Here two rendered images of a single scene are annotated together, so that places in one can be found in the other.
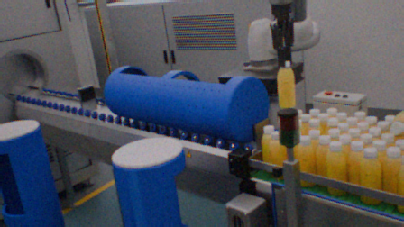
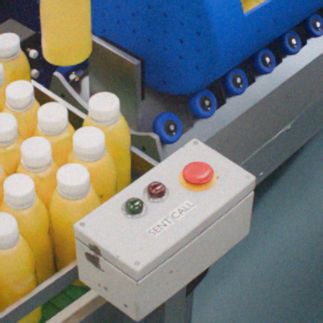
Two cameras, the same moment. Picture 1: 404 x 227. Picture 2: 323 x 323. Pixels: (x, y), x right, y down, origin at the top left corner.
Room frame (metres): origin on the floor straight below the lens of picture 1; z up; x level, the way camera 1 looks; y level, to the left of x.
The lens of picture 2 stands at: (1.78, -1.38, 1.92)
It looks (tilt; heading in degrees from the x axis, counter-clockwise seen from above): 42 degrees down; 90
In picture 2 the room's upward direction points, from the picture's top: 1 degrees counter-clockwise
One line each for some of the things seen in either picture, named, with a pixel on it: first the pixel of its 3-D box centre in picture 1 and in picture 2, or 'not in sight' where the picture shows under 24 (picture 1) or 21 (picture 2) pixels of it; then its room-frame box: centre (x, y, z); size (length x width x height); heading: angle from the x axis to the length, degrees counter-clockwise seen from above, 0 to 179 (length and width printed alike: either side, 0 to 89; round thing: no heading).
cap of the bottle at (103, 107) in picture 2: not in sight; (103, 106); (1.75, -0.38, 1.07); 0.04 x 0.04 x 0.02
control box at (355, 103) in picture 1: (339, 105); (166, 230); (1.82, -0.58, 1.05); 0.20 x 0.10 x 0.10; 45
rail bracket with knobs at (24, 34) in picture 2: (241, 163); (11, 60); (1.60, -0.12, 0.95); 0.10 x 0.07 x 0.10; 135
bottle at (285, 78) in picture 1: (286, 86); (65, 3); (1.70, -0.33, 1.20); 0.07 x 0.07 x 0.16
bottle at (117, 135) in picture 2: not in sight; (105, 157); (1.75, -0.38, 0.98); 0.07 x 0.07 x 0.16
